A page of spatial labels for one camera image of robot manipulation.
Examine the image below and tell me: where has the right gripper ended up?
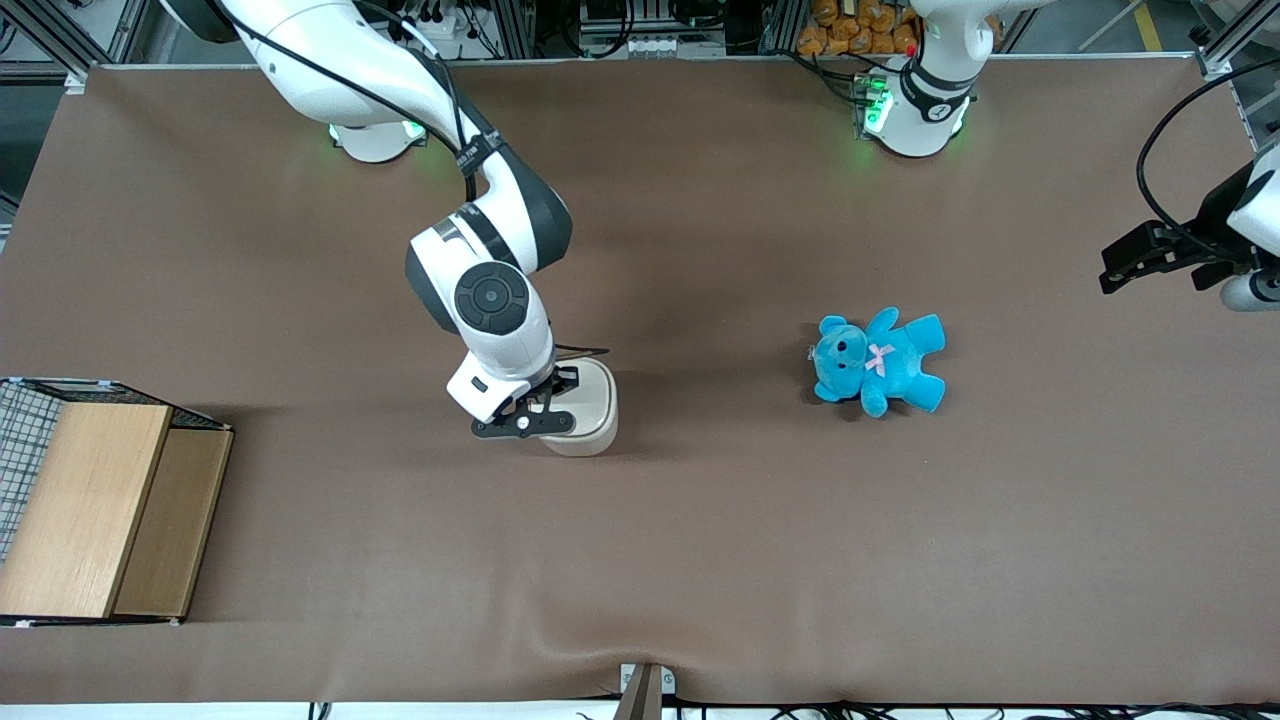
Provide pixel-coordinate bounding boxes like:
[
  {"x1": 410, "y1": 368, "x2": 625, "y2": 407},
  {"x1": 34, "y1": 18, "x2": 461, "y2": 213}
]
[{"x1": 446, "y1": 345, "x2": 581, "y2": 442}]

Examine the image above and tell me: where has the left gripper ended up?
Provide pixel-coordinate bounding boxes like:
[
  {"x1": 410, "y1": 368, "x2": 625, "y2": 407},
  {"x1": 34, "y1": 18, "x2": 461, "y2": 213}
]
[{"x1": 1100, "y1": 145, "x2": 1280, "y2": 296}]

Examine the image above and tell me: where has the white trash can lid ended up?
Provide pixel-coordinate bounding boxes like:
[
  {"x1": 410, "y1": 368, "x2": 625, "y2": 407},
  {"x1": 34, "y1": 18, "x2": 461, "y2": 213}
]
[{"x1": 553, "y1": 358, "x2": 617, "y2": 437}]

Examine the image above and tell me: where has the white plastic trash can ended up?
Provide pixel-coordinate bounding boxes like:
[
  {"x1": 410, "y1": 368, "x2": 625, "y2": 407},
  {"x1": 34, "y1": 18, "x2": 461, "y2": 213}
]
[{"x1": 538, "y1": 357, "x2": 620, "y2": 459}]

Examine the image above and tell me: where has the brown table cover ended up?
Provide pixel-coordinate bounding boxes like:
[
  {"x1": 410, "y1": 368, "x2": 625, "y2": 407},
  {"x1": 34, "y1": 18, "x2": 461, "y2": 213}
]
[{"x1": 0, "y1": 58, "x2": 1280, "y2": 707}]

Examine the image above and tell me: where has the blue teddy bear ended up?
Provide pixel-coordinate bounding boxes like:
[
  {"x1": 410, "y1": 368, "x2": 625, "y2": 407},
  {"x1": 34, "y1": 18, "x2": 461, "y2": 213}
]
[{"x1": 808, "y1": 306, "x2": 948, "y2": 420}]

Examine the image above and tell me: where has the dark wooden board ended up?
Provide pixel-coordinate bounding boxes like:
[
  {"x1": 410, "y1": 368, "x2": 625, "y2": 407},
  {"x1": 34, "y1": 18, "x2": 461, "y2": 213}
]
[{"x1": 112, "y1": 428, "x2": 234, "y2": 619}]

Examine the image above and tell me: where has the orange plush toy heap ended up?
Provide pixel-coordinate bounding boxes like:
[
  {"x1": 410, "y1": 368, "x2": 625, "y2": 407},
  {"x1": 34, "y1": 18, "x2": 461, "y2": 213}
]
[{"x1": 796, "y1": 0, "x2": 923, "y2": 58}]

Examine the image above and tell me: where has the white power strip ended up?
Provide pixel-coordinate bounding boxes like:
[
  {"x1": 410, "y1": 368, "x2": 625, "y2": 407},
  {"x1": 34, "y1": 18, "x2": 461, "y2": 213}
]
[{"x1": 400, "y1": 0, "x2": 473, "y2": 43}]

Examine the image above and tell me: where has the light wooden board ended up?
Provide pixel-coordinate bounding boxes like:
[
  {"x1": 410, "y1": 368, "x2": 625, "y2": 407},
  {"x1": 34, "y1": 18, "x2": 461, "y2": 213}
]
[{"x1": 0, "y1": 402, "x2": 174, "y2": 620}]

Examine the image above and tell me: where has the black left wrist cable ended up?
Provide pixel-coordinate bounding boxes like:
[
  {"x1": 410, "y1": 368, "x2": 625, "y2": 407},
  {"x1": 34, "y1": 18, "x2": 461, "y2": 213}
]
[{"x1": 1136, "y1": 56, "x2": 1280, "y2": 253}]

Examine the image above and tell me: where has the aluminium frame post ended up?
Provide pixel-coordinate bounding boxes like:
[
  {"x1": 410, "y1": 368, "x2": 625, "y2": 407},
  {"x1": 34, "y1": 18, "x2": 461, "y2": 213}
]
[
  {"x1": 0, "y1": 0, "x2": 136, "y2": 93},
  {"x1": 1188, "y1": 0, "x2": 1280, "y2": 81}
]

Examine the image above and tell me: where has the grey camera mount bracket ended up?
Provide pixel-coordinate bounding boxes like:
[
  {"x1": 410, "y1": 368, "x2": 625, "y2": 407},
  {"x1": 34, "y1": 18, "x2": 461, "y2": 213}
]
[{"x1": 612, "y1": 662, "x2": 678, "y2": 720}]

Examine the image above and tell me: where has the black wire rack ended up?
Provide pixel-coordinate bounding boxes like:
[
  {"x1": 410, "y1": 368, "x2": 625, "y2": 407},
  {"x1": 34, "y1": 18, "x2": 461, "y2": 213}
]
[{"x1": 0, "y1": 376, "x2": 236, "y2": 629}]

